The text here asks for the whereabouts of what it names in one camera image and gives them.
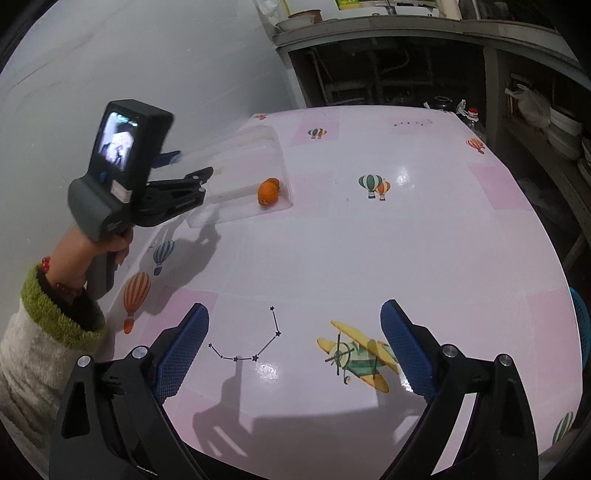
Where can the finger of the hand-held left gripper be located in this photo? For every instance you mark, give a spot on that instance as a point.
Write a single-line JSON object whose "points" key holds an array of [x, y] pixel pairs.
{"points": [[167, 159], [180, 198]]}

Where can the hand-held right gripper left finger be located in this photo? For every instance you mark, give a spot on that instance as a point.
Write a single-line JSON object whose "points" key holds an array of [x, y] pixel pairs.
{"points": [[180, 355]]}

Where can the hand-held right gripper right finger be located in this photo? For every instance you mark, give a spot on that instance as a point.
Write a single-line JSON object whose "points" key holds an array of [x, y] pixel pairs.
{"points": [[408, 350]]}

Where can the clear plastic container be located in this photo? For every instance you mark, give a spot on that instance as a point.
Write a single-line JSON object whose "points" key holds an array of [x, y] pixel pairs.
{"points": [[240, 152]]}

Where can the person's left hand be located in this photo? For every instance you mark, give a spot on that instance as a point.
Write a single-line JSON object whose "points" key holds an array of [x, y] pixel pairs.
{"points": [[76, 258]]}

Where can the orange peel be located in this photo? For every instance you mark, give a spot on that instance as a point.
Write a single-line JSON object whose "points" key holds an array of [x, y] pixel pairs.
{"points": [[268, 191]]}

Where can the blue plastic basket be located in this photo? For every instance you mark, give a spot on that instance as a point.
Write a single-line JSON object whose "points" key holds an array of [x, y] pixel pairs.
{"points": [[582, 323]]}

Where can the metal basin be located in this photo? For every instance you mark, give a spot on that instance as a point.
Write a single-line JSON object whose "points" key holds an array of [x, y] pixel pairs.
{"points": [[302, 18]]}

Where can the under-sink pipes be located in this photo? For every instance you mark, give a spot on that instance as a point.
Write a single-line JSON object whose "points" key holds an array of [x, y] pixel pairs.
{"points": [[369, 86]]}

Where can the oil bottle with red cap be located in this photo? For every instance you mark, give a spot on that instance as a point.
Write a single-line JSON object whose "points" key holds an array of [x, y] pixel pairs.
{"points": [[475, 124]]}

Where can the grey concrete counter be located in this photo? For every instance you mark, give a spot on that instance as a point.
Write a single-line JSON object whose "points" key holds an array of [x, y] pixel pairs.
{"points": [[369, 34]]}

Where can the yellow green bottle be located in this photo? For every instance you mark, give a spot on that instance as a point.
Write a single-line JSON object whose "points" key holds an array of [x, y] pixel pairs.
{"points": [[348, 3]]}

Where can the dark jar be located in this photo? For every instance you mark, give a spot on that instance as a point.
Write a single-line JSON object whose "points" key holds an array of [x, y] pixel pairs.
{"points": [[444, 104]]}

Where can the stack of white bowls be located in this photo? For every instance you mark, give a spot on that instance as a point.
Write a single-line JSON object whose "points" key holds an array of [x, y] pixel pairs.
{"points": [[565, 131]]}

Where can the white plastic bag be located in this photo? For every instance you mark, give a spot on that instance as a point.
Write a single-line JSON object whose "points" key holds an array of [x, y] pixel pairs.
{"points": [[533, 106]]}

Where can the cream jug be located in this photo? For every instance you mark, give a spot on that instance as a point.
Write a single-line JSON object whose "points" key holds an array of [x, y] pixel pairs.
{"points": [[450, 7]]}

